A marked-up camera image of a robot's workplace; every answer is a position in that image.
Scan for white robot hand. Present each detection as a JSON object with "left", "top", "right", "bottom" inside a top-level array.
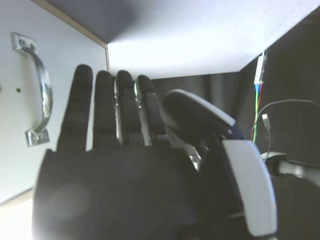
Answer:
[{"left": 31, "top": 64, "right": 279, "bottom": 240}]

